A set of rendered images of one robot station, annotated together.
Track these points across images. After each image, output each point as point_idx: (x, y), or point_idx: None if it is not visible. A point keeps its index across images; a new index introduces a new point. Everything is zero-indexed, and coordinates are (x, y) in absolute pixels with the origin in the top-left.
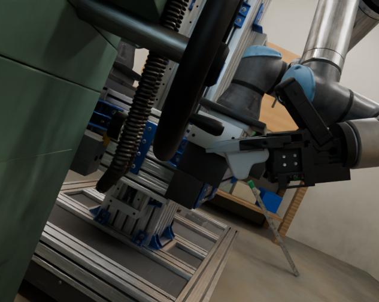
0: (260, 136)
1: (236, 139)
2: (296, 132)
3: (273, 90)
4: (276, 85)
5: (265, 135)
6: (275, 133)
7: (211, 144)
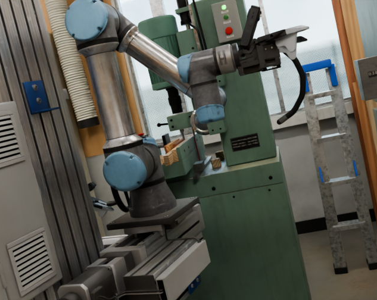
0: (94, 203)
1: (105, 203)
2: (91, 196)
3: (93, 187)
4: (94, 185)
5: (94, 202)
6: (94, 199)
7: (111, 208)
